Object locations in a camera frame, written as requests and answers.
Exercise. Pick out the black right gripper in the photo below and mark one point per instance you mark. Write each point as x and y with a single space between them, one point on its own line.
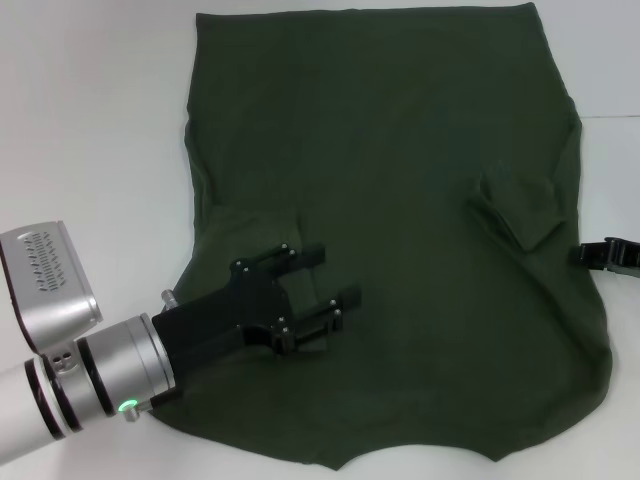
625 255

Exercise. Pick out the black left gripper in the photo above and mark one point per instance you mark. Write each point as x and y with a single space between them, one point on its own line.
240 310

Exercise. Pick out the dark green shirt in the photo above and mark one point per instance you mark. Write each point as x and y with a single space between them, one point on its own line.
375 150

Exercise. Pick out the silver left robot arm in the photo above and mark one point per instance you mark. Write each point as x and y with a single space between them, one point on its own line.
120 360

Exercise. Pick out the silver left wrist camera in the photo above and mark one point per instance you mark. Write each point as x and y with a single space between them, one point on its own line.
50 280

